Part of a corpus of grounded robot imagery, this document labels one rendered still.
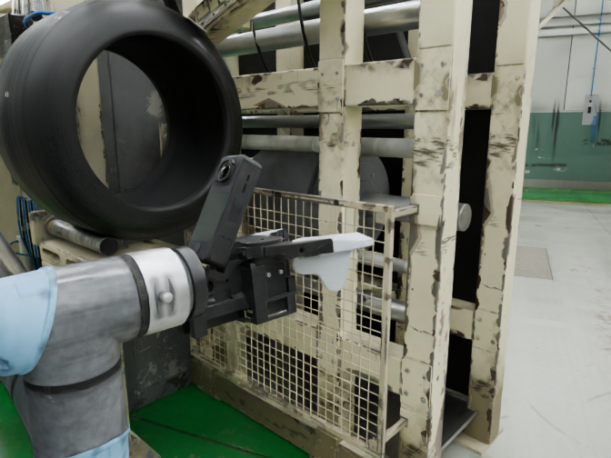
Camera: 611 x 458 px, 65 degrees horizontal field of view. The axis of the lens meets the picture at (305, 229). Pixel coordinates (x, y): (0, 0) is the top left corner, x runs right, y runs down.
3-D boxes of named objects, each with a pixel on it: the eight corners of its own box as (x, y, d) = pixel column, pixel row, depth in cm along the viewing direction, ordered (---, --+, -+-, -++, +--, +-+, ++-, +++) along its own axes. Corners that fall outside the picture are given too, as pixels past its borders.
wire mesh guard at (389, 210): (190, 354, 188) (180, 178, 173) (194, 353, 189) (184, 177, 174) (381, 462, 129) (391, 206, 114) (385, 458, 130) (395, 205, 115)
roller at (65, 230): (46, 234, 138) (45, 220, 137) (63, 233, 141) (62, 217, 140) (101, 257, 115) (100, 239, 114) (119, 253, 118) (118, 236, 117)
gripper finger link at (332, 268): (375, 283, 53) (293, 292, 52) (372, 230, 52) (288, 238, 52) (383, 289, 50) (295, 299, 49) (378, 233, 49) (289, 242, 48)
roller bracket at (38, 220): (31, 244, 137) (27, 211, 135) (155, 224, 166) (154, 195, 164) (35, 246, 135) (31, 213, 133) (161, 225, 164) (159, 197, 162)
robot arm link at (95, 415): (103, 419, 50) (93, 323, 48) (147, 477, 42) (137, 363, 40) (18, 453, 45) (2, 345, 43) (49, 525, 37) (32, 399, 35)
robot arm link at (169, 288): (112, 251, 45) (146, 257, 39) (158, 243, 48) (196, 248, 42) (123, 328, 46) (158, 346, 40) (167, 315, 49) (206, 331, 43)
